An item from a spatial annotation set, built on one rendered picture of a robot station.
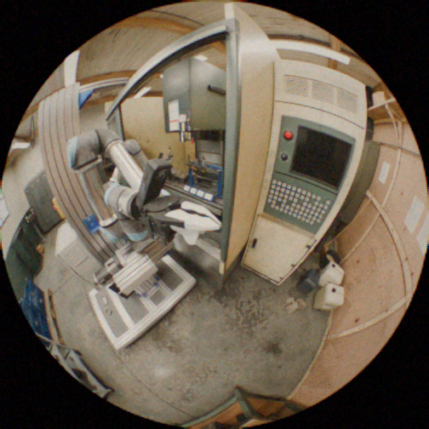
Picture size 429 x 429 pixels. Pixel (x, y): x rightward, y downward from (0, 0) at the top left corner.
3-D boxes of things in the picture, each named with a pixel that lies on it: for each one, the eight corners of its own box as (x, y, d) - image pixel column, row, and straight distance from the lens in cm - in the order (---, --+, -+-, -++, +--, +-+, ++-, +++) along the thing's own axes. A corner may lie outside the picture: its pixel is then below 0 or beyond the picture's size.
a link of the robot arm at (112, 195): (127, 201, 49) (118, 180, 47) (145, 208, 41) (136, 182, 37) (110, 214, 47) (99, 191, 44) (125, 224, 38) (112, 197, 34)
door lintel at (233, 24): (235, 31, 61) (234, 17, 69) (106, 120, 236) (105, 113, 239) (241, 36, 63) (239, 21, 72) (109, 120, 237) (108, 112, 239)
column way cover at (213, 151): (220, 175, 193) (221, 141, 182) (197, 170, 222) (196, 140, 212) (222, 174, 197) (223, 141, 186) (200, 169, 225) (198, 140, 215)
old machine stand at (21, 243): (42, 269, 460) (17, 235, 434) (36, 277, 493) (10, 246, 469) (43, 255, 502) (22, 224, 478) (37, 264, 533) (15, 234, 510)
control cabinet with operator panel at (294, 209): (274, 291, 181) (367, 82, 102) (237, 271, 179) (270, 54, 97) (294, 231, 268) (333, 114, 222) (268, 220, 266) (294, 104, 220)
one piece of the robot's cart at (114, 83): (78, 94, 96) (79, 87, 98) (78, 99, 104) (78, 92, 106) (128, 82, 100) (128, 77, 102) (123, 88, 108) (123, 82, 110)
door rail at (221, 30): (225, 30, 59) (225, 25, 62) (105, 121, 234) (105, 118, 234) (230, 33, 61) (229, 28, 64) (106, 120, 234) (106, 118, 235)
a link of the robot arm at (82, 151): (135, 231, 75) (99, 125, 61) (116, 249, 72) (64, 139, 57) (124, 225, 85) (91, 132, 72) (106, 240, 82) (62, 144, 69)
